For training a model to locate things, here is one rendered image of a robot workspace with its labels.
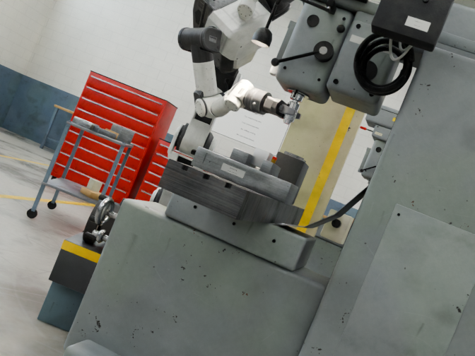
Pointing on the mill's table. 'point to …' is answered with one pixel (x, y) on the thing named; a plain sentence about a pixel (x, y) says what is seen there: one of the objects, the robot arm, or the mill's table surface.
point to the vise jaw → (242, 157)
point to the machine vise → (247, 175)
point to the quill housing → (314, 86)
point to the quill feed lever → (324, 50)
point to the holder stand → (292, 169)
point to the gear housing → (356, 6)
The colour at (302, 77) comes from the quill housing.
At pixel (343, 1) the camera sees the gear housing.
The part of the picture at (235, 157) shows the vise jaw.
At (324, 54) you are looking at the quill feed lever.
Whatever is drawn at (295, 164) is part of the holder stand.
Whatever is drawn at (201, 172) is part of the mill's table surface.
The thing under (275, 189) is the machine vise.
